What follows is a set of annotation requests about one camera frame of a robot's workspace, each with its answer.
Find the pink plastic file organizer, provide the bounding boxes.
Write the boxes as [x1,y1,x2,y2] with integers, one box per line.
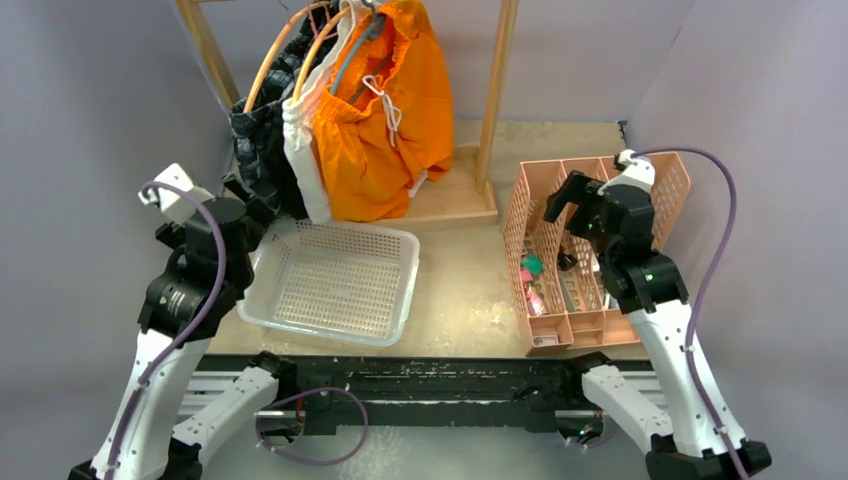
[502,152,690,356]

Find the white plastic basket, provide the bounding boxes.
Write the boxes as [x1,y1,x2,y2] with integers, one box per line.
[237,219,420,347]

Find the orange shorts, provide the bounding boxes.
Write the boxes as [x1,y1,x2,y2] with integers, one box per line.
[313,1,454,222]

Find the grey-blue plastic hanger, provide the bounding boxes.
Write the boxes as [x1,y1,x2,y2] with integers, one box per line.
[329,9,392,105]

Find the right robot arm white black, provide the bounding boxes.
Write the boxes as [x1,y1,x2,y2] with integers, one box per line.
[544,171,772,479]

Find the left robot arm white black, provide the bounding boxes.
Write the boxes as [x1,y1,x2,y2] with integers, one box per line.
[70,165,298,479]

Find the dark camouflage shorts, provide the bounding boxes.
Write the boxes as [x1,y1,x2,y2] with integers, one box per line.
[229,1,339,220]

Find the white shorts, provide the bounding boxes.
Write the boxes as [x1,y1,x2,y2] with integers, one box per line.
[282,1,367,224]

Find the orange hanger right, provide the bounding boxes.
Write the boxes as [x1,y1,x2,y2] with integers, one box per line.
[292,5,351,101]

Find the orange hanger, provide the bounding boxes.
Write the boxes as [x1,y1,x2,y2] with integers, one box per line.
[243,1,330,113]
[292,5,351,101]

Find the orange hanger left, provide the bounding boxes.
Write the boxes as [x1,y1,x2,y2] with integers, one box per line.
[243,1,330,113]

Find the green small item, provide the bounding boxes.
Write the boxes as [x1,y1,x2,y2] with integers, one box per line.
[521,253,544,276]

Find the pink small bottle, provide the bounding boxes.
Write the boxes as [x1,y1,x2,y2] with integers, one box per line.
[523,282,548,317]

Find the wooden clothes rack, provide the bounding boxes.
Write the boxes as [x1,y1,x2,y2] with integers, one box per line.
[171,1,519,230]

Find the white small packet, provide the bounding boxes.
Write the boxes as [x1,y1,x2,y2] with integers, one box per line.
[533,335,560,347]

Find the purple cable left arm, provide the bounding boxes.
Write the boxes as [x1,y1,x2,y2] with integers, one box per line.
[102,180,228,480]

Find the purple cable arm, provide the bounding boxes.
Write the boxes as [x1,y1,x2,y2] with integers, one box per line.
[629,146,753,480]
[102,180,228,480]

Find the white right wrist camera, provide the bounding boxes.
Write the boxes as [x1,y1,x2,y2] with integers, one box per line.
[598,149,656,195]

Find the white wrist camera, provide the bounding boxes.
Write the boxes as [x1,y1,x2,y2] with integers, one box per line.
[598,149,656,195]
[137,163,214,225]

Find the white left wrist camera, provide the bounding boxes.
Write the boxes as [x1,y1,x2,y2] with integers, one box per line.
[137,163,214,225]

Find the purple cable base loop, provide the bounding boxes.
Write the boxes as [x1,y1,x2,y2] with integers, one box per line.
[255,386,369,466]

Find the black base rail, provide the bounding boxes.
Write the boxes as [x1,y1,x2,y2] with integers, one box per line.
[283,355,595,433]

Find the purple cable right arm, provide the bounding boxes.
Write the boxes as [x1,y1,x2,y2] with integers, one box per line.
[629,146,753,480]

